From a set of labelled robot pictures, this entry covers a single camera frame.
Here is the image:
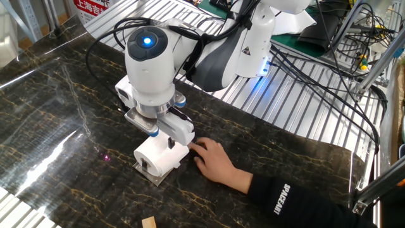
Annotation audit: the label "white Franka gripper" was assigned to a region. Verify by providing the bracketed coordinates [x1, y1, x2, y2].
[114, 75, 196, 149]

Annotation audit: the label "white toilet paper roll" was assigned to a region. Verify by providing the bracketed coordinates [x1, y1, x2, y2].
[133, 131, 190, 177]

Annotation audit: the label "metal paper roll holder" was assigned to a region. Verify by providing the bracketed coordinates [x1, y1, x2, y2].
[132, 159, 184, 187]

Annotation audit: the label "forearm in black sleeve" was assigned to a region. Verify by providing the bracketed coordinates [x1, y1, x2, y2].
[235, 167, 377, 228]

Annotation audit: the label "person's bare hand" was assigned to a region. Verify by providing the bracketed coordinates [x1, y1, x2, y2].
[189, 137, 245, 192]

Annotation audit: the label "small wooden block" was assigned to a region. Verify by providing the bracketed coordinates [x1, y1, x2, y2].
[141, 216, 158, 228]

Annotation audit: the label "dark marble pattern mat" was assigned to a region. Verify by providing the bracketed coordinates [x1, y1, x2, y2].
[0, 14, 365, 228]

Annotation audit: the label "green table mat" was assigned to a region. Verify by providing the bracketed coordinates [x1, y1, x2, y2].
[197, 0, 327, 58]

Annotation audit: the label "red white sign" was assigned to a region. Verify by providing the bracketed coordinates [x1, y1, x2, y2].
[73, 0, 110, 25]

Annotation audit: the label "white plastic sheet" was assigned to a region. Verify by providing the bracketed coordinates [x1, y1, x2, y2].
[272, 12, 317, 35]

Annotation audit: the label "black bag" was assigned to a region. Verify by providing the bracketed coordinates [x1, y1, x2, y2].
[297, 3, 346, 53]

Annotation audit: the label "white box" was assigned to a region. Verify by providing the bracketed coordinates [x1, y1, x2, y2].
[0, 6, 20, 69]

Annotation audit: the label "yellow green screwdriver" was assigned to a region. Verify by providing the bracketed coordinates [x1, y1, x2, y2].
[357, 53, 370, 71]

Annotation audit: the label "short black plug cable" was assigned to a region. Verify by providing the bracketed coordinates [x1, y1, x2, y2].
[167, 106, 196, 124]

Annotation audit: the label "silver wrist camera blue cap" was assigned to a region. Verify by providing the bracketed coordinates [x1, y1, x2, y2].
[123, 107, 160, 137]

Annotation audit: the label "long black camera cable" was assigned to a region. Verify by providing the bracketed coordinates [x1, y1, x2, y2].
[85, 16, 205, 111]

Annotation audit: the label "grey perforated shelf rail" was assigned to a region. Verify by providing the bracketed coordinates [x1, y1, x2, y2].
[0, 0, 44, 44]

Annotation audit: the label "black cable bundle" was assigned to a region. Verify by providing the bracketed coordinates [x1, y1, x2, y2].
[268, 0, 389, 155]

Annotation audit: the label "aluminium frame bar with bracket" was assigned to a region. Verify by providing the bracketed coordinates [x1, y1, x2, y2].
[351, 158, 405, 220]

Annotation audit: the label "tangled black cables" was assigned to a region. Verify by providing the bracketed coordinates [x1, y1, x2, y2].
[343, 3, 398, 75]

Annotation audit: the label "slanted aluminium frame post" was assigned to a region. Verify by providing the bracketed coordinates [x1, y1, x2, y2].
[352, 31, 405, 102]

